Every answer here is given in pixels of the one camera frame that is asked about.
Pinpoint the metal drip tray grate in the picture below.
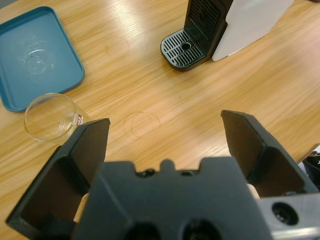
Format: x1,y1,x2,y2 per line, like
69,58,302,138
159,27,213,73

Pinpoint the clear drinking glass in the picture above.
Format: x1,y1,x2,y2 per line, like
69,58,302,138
23,92,90,145

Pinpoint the white capsule coffee machine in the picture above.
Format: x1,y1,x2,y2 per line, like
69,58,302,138
159,0,296,73

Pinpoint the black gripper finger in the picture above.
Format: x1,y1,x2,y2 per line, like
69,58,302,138
220,109,320,200
5,118,111,238

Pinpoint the teal plastic tray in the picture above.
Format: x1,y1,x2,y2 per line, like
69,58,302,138
0,6,86,113

